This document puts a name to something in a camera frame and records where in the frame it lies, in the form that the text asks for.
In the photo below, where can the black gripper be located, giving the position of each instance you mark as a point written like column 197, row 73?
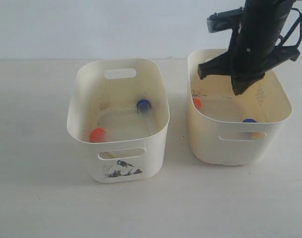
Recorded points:
column 244, row 67

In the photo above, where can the cream plastic bin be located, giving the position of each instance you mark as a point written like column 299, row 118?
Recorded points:
column 217, row 134
column 105, row 94

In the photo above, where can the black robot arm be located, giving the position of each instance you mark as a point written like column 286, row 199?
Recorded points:
column 256, row 45

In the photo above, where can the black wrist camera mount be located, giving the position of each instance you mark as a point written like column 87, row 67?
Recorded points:
column 224, row 20

